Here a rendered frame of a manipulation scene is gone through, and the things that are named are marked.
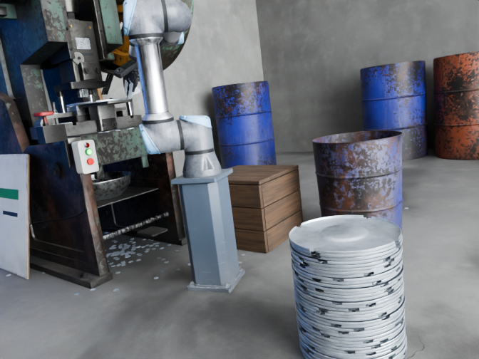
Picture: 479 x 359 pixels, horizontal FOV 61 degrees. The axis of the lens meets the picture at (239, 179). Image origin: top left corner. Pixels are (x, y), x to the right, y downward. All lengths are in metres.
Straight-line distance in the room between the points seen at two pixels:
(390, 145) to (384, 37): 2.90
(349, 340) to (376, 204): 0.93
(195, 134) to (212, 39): 3.25
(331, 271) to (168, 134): 0.78
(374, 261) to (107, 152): 1.33
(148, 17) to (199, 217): 0.72
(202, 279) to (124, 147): 0.76
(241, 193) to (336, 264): 0.96
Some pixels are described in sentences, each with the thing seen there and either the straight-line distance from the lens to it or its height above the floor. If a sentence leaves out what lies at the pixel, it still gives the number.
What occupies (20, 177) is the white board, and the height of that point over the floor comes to 0.47.
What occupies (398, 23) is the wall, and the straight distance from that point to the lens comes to 4.68.
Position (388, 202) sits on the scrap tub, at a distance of 1.95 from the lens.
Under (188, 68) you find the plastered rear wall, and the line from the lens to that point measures 4.35.
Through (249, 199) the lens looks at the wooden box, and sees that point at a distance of 1.87.
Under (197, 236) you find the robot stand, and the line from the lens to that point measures 1.57.
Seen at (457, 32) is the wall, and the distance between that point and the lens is 4.53.
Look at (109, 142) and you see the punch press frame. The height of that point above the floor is 0.59.
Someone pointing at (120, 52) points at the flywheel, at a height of 1.06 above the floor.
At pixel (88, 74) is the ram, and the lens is 2.10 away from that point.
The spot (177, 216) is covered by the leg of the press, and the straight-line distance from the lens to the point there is 2.17.
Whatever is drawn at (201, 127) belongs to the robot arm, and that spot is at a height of 0.63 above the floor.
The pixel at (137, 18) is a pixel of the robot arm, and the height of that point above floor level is 1.02.
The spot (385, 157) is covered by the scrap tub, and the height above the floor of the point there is 0.40.
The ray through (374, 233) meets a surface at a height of 0.33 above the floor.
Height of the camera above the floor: 0.71
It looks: 11 degrees down
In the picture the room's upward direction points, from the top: 7 degrees counter-clockwise
